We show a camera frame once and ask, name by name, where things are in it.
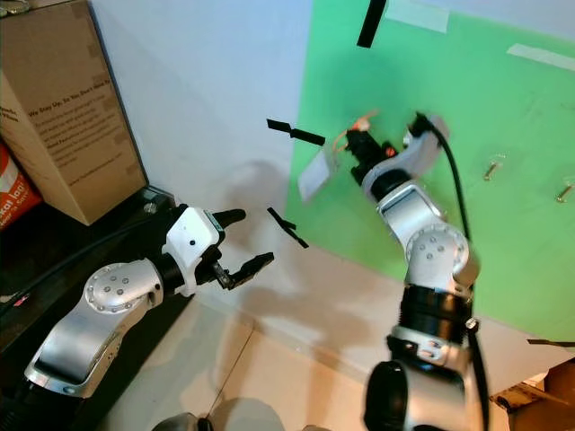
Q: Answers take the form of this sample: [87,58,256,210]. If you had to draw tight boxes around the clear card holder white card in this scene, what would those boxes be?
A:
[296,147,341,202]

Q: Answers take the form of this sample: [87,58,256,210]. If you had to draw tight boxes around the orange white shopping bag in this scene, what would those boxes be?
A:
[0,144,47,231]

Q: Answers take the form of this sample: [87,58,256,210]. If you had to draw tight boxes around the large brown cardboard box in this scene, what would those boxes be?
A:
[0,0,150,227]

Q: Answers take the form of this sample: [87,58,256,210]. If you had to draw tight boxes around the white masking tape strip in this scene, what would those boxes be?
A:
[507,42,575,75]
[384,0,451,34]

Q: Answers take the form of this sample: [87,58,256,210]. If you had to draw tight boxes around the grey robot foot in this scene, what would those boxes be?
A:
[155,411,215,431]

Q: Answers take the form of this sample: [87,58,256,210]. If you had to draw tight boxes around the black glass table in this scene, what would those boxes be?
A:
[0,186,191,431]

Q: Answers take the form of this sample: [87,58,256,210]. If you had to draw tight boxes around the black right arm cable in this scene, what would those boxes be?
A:
[416,111,473,234]

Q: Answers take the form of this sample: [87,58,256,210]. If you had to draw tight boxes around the brown box with flaps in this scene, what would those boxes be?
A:
[492,357,575,431]

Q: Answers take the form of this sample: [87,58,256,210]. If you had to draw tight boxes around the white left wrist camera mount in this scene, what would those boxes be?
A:
[165,205,226,298]

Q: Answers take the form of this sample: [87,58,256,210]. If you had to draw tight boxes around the gold handled scissors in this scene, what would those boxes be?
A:
[0,0,31,17]

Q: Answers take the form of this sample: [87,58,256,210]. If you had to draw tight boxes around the green corrugated board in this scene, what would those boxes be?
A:
[283,0,575,344]

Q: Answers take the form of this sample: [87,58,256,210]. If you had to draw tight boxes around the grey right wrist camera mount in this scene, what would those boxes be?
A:
[364,115,452,191]

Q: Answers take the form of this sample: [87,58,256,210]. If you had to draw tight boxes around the black tape strip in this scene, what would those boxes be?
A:
[356,0,388,49]
[527,337,575,348]
[266,207,310,250]
[266,118,327,147]

